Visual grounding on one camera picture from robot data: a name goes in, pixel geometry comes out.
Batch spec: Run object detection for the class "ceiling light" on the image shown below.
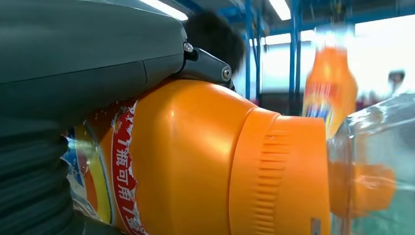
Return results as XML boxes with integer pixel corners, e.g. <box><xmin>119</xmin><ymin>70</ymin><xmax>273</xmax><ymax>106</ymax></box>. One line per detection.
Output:
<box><xmin>268</xmin><ymin>0</ymin><xmax>292</xmax><ymax>21</ymax></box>
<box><xmin>139</xmin><ymin>0</ymin><xmax>189</xmax><ymax>22</ymax></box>

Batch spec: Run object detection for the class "blue steel frame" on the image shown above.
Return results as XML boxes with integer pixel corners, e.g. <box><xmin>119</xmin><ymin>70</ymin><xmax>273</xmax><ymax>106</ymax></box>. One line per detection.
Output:
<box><xmin>241</xmin><ymin>0</ymin><xmax>415</xmax><ymax>101</ymax></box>

